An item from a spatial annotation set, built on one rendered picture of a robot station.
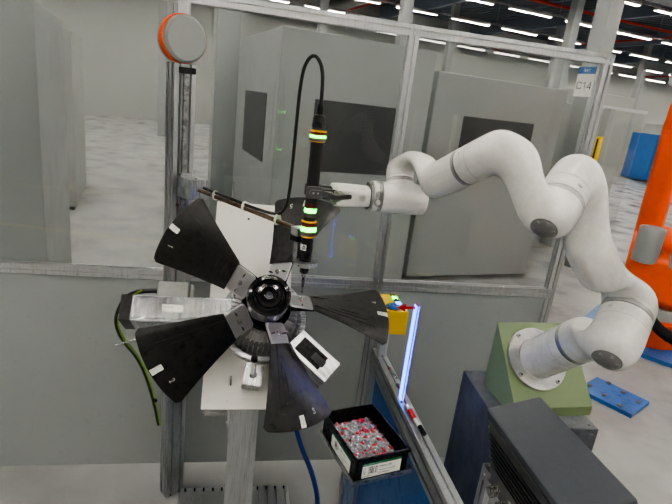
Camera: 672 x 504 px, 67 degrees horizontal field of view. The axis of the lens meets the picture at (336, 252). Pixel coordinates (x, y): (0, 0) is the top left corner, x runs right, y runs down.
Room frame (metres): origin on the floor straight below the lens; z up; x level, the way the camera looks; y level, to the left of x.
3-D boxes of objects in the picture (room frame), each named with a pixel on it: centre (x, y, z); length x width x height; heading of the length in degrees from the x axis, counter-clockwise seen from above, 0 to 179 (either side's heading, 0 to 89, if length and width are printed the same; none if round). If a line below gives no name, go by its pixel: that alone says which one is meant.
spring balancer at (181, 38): (1.83, 0.60, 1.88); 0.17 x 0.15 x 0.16; 101
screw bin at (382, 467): (1.21, -0.14, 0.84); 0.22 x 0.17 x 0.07; 26
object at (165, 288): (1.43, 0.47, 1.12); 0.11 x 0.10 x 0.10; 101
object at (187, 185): (1.76, 0.54, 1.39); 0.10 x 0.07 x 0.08; 46
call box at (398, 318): (1.69, -0.21, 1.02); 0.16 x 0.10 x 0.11; 11
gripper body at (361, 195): (1.36, -0.02, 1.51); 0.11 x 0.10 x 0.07; 102
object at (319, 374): (1.37, 0.04, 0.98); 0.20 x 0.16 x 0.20; 11
